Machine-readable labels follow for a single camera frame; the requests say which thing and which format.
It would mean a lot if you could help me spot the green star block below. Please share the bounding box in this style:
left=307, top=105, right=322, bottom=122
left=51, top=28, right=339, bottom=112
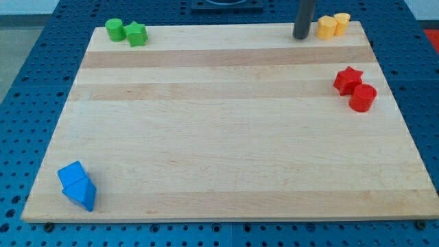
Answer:
left=123, top=21, right=148, bottom=47

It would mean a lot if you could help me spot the red cylinder block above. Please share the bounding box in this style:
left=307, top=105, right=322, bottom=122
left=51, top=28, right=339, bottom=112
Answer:
left=349, top=84, right=377, bottom=113

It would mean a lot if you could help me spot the yellow pentagon block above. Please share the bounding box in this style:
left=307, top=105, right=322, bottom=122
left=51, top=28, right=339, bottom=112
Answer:
left=316, top=16, right=337, bottom=40

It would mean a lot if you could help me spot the blue triangular prism block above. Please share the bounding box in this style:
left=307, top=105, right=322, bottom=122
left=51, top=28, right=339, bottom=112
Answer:
left=62, top=177, right=97, bottom=212

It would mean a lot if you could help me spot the blue cube block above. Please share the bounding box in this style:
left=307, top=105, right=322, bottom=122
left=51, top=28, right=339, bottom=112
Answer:
left=58, top=161, right=86, bottom=187

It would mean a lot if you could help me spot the green cylinder block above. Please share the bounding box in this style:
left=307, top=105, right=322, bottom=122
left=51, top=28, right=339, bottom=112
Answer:
left=105, top=19, right=126, bottom=42

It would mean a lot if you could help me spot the red star block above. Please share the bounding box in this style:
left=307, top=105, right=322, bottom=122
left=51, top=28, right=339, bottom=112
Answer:
left=333, top=66, right=364, bottom=95

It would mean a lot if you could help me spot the dark grey cylindrical pointer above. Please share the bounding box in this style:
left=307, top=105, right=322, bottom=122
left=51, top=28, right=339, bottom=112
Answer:
left=292, top=0, right=317, bottom=40

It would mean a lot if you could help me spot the wooden board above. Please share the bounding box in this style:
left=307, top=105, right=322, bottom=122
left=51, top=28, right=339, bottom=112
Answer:
left=22, top=21, right=438, bottom=223

